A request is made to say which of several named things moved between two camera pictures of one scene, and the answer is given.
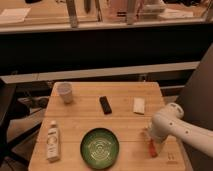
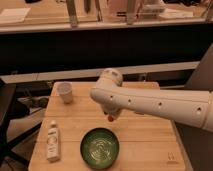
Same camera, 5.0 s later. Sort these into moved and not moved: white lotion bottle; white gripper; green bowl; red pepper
Moved: white gripper; red pepper
Not moved: white lotion bottle; green bowl
